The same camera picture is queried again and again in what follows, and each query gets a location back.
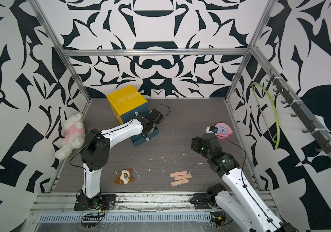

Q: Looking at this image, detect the teal top drawer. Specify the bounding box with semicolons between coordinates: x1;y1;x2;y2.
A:
121;102;149;123

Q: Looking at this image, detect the teal drawer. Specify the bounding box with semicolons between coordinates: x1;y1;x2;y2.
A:
131;127;159;147
121;102;149;123

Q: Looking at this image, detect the yellow drawer cabinet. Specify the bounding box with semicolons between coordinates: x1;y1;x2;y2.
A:
107;85;148;124

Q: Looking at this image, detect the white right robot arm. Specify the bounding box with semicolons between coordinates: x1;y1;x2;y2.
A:
191;133;296;232

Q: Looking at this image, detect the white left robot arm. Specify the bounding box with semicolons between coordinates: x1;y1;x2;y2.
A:
80;109;164;200

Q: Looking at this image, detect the pink alarm clock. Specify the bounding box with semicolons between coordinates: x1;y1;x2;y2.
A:
215;123;233;140

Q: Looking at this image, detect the brown white plush toy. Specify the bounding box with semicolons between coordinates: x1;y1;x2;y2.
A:
114;168;134;185

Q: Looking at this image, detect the green toy bow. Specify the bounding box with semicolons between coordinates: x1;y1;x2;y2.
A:
250;82;281;150

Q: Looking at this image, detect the white plush dog pink shirt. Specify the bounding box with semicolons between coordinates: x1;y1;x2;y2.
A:
55;113;86;160

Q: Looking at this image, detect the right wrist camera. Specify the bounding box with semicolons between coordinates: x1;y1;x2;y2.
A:
206;126;218;134

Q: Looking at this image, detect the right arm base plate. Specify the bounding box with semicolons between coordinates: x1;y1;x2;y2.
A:
190;193;219;209

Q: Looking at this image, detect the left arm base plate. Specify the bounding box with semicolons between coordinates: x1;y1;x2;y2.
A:
74;193;117;211

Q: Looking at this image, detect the black wall hook rack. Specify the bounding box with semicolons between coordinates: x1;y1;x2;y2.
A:
267;69;331;154

